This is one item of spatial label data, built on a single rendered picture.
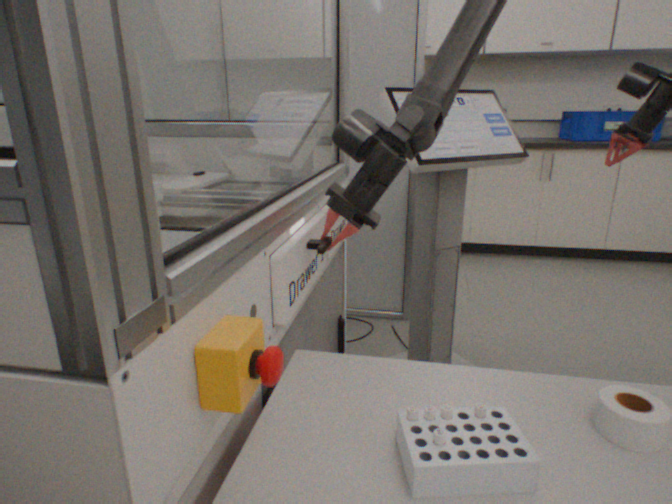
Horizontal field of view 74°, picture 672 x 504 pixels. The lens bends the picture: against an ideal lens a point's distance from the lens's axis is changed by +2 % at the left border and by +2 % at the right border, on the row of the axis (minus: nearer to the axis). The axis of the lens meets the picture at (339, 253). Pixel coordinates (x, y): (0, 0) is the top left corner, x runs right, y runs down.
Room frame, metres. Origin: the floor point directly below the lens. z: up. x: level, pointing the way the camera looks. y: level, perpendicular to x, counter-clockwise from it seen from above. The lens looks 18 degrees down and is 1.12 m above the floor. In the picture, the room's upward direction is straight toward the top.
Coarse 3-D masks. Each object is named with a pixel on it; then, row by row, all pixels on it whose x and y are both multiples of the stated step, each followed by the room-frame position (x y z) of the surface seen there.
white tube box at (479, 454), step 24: (456, 408) 0.43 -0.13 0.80; (504, 408) 0.43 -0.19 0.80; (408, 432) 0.39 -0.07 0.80; (432, 432) 0.40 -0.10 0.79; (456, 432) 0.39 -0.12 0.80; (480, 432) 0.39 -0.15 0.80; (504, 432) 0.39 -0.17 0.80; (408, 456) 0.36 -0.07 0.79; (432, 456) 0.35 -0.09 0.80; (456, 456) 0.35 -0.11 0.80; (480, 456) 0.36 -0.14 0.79; (504, 456) 0.36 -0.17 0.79; (528, 456) 0.35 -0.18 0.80; (408, 480) 0.36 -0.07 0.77; (432, 480) 0.34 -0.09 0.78; (456, 480) 0.34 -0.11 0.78; (480, 480) 0.34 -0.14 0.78; (504, 480) 0.35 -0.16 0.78; (528, 480) 0.35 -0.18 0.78
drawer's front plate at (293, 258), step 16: (320, 224) 0.82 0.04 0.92; (288, 240) 0.67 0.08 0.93; (304, 240) 0.70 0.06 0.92; (272, 256) 0.59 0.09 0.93; (288, 256) 0.61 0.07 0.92; (304, 256) 0.70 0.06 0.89; (320, 256) 0.82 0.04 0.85; (272, 272) 0.58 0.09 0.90; (288, 272) 0.61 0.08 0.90; (304, 272) 0.70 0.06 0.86; (320, 272) 0.81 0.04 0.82; (272, 288) 0.58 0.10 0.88; (288, 288) 0.61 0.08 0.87; (304, 288) 0.69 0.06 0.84; (288, 304) 0.60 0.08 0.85; (288, 320) 0.60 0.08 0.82
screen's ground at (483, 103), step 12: (396, 96) 1.57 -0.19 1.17; (480, 96) 1.77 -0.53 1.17; (492, 96) 1.80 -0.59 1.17; (456, 108) 1.66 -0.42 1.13; (468, 108) 1.69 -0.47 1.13; (480, 108) 1.72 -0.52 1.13; (492, 108) 1.75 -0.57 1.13; (444, 120) 1.59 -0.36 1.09; (456, 120) 1.62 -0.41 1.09; (468, 120) 1.65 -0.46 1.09; (456, 144) 1.54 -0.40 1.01; (480, 144) 1.59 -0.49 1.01; (492, 144) 1.62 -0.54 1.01; (504, 144) 1.65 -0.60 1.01; (516, 144) 1.68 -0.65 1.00; (432, 156) 1.45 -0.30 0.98; (444, 156) 1.48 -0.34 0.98; (456, 156) 1.50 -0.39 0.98
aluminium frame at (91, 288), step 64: (0, 0) 0.27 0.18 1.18; (64, 0) 0.29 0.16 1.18; (128, 0) 0.34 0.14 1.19; (0, 64) 0.27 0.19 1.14; (64, 64) 0.27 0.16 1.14; (128, 64) 0.33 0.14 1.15; (64, 128) 0.27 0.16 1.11; (128, 128) 0.33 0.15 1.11; (0, 192) 0.28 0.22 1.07; (64, 192) 0.27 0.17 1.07; (128, 192) 0.31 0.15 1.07; (320, 192) 0.90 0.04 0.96; (0, 256) 0.28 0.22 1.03; (64, 256) 0.28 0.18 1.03; (128, 256) 0.30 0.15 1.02; (192, 256) 0.39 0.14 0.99; (0, 320) 0.28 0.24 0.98; (64, 320) 0.27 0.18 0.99; (128, 320) 0.29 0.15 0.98
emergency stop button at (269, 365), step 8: (264, 352) 0.39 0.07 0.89; (272, 352) 0.38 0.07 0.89; (280, 352) 0.39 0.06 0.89; (264, 360) 0.38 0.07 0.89; (272, 360) 0.38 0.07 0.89; (280, 360) 0.39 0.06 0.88; (256, 368) 0.38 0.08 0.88; (264, 368) 0.37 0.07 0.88; (272, 368) 0.37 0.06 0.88; (280, 368) 0.39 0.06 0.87; (264, 376) 0.37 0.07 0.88; (272, 376) 0.37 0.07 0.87; (280, 376) 0.39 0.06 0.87; (264, 384) 0.38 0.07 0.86; (272, 384) 0.38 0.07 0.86
